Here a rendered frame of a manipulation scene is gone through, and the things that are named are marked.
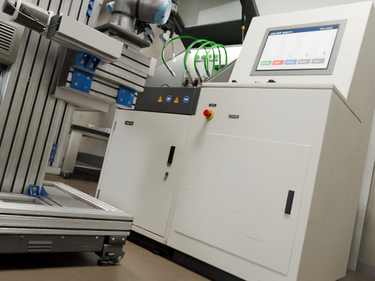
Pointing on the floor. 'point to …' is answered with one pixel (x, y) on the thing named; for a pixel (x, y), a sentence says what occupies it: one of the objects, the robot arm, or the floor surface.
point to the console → (274, 163)
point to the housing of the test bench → (356, 178)
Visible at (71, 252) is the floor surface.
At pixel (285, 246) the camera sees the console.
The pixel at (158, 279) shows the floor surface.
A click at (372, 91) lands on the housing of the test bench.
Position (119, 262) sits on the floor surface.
